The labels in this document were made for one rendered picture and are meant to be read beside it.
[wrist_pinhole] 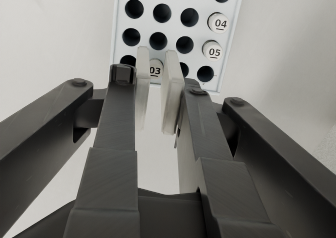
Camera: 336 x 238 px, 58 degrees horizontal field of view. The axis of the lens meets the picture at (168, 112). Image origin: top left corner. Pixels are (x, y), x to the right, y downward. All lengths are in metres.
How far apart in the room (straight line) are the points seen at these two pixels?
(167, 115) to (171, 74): 0.02
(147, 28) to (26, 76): 0.12
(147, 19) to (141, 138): 0.12
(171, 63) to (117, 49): 0.06
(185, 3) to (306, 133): 0.18
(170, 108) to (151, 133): 0.13
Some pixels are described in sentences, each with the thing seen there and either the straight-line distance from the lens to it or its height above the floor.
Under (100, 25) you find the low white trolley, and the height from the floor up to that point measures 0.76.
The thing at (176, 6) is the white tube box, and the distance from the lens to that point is 0.22.
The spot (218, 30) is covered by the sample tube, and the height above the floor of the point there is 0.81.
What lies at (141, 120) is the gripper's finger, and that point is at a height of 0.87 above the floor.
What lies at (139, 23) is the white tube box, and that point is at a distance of 0.22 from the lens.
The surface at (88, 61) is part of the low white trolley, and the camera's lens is 0.26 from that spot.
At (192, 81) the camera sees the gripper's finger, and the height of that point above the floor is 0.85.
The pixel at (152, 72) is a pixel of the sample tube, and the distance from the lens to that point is 0.21.
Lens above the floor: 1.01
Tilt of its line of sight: 66 degrees down
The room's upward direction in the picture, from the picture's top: 173 degrees clockwise
